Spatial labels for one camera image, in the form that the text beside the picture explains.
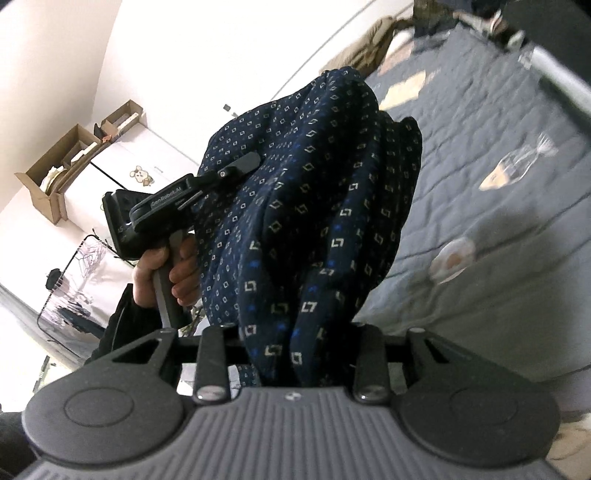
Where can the grey quilted bedspread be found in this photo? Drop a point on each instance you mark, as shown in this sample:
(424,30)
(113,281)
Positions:
(485,300)

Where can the large cardboard box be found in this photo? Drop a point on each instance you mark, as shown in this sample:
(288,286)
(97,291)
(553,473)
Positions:
(74,138)

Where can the white headboard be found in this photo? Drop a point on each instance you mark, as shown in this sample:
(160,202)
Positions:
(300,55)

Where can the bundle of pink hangers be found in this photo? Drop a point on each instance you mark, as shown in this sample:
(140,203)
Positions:
(90,256)

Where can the black cap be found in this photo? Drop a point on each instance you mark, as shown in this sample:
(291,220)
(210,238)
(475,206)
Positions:
(55,277)

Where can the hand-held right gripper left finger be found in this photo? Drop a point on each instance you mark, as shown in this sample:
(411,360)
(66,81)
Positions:
(212,360)

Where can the white wardrobe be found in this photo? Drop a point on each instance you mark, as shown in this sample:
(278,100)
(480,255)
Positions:
(83,217)

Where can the black clothes rack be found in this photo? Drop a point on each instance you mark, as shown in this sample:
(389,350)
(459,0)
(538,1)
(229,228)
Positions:
(69,265)

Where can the pile of dark clothes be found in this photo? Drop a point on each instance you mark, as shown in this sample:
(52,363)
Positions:
(300,207)

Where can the person's left hand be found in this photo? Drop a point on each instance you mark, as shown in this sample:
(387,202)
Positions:
(187,277)

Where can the small cardboard box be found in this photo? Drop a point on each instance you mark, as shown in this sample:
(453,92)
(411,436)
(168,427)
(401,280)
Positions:
(124,110)

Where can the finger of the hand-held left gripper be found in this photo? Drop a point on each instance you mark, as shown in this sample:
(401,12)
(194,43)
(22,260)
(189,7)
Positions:
(235,166)

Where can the mouse sticker with orange bow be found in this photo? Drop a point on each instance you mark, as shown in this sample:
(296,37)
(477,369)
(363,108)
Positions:
(141,175)

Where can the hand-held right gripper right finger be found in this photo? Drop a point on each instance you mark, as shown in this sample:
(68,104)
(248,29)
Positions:
(371,364)

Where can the folded khaki blanket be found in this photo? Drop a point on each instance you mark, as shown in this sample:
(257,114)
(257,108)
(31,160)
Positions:
(351,55)

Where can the person's left forearm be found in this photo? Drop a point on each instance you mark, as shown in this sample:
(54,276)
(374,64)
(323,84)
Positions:
(124,323)

